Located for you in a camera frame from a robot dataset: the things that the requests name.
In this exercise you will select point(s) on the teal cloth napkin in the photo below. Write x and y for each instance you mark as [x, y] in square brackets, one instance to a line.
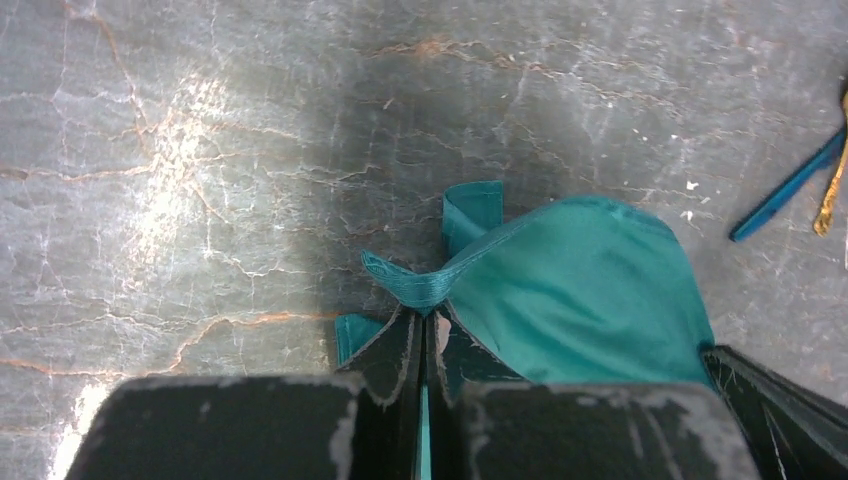
[594, 303]

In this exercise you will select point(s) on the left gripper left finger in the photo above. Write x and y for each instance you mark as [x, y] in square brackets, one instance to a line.
[388, 358]

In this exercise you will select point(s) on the gold metal spoon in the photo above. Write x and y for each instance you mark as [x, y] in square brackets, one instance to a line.
[823, 221]

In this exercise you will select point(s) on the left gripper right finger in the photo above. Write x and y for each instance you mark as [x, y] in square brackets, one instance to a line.
[453, 359]

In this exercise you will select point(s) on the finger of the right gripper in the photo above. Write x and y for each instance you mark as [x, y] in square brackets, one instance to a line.
[792, 432]

